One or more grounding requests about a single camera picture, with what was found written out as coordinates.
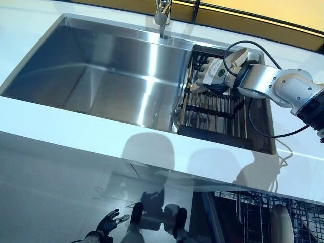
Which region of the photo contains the black sink drying rack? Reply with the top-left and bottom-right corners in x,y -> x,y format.
177,44 -> 266,140

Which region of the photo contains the stainless steel sink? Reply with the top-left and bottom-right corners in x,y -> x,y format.
1,13 -> 277,155

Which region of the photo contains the white glossy cabinet door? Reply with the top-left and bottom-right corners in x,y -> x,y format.
130,163 -> 211,243
0,131 -> 165,243

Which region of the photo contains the robot right foot black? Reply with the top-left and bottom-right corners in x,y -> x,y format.
174,207 -> 189,240

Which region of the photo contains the robot left hand black palm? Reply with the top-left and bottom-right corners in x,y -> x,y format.
97,208 -> 130,238

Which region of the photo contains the robot right hand black palm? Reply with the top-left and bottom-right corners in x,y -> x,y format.
194,57 -> 240,94

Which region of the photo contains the round steel sink drain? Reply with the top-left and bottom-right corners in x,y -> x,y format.
172,107 -> 203,133

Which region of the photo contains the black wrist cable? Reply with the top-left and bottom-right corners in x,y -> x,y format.
224,40 -> 316,139

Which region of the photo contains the chrome kitchen faucet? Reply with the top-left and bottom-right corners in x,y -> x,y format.
154,0 -> 173,39

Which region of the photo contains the built-in dishwasher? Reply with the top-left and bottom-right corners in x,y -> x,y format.
191,189 -> 324,243

